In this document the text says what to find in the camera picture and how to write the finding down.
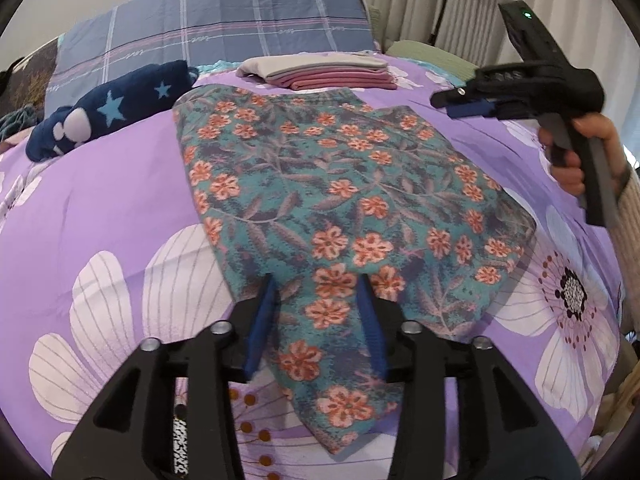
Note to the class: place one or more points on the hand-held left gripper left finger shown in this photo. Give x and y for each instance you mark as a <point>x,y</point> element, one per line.
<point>262,325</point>

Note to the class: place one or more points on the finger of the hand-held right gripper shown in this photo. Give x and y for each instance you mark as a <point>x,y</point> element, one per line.
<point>460,96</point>
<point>475,111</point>

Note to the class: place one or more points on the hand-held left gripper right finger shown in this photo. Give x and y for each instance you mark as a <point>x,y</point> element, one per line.
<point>372,325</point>

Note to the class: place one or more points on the floral teal pants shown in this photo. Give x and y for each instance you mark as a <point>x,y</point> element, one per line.
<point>340,200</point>

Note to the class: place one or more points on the person's right forearm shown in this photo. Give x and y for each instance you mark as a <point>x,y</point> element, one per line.
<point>627,230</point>

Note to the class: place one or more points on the stack of folded pink clothes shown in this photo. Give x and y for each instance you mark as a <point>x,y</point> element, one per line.
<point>310,64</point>

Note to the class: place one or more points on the person's right hand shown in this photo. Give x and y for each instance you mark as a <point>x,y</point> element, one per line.
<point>602,127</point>

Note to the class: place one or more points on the green cushion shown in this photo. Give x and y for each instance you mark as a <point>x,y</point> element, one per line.
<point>430,57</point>

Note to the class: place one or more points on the beige curtain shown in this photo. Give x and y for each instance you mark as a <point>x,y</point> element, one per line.
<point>415,0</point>

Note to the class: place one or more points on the pink folded garments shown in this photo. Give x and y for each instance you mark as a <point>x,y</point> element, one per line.
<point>340,80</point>

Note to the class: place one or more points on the purple flower bedsheet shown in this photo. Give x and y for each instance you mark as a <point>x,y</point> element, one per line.
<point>110,210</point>

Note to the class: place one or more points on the teal knitted blanket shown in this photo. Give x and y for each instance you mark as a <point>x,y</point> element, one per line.
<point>217,66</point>

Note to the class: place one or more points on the blue plaid pillow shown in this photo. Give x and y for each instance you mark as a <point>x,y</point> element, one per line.
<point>225,25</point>

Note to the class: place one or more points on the navy star plush blanket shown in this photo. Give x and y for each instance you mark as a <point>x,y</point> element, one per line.
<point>125,100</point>

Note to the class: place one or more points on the dark patterned cloth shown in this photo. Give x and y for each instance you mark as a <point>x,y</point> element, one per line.
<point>30,80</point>

